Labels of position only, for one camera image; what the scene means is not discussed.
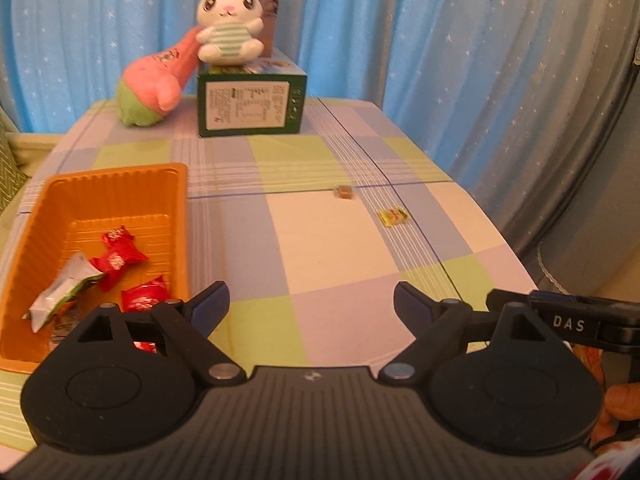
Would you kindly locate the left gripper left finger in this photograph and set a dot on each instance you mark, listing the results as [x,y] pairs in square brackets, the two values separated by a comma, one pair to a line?
[186,326]

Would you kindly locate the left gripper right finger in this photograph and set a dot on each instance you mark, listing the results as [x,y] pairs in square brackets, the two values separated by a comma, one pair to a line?
[438,328]

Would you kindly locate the small red candy packet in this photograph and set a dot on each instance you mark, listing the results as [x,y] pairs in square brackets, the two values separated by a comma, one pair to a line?
[146,346]

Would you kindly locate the red crinkled snack packet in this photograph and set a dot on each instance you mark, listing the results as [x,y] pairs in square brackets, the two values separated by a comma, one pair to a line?
[120,255]

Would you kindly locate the yellow green candy packet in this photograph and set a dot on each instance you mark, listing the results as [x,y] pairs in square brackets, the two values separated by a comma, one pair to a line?
[393,216]

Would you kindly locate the green white snack bag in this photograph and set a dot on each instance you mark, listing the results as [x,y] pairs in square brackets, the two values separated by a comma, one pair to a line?
[77,274]

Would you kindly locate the clear grey snack pack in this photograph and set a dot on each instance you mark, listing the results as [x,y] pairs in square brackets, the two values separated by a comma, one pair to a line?
[62,326]

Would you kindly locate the small brown candy cube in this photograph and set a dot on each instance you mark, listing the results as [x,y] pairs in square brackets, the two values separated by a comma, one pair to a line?
[344,192]

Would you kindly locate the right hand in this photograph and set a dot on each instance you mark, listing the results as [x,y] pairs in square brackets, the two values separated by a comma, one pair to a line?
[621,402]

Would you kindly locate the grey lace-trim fabric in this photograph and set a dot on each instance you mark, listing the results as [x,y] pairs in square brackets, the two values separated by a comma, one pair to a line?
[594,249]

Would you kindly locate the orange plastic tray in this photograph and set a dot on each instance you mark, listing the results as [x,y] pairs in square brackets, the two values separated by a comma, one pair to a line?
[70,216]

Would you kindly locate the green zigzag cushion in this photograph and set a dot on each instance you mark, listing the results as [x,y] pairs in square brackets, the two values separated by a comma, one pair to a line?
[11,178]

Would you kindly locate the light green sofa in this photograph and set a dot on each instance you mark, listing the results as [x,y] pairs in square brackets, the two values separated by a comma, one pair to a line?
[29,151]

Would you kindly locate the green carton box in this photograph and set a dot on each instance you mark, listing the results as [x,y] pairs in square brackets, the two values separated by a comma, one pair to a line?
[263,96]

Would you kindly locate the pink starfish plush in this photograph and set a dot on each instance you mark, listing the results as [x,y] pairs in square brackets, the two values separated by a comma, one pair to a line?
[151,87]

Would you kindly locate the blue star curtain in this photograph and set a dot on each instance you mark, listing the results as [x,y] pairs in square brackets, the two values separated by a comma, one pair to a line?
[505,95]

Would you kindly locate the white bunny plush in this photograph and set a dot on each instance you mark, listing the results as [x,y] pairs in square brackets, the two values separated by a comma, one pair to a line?
[229,31]

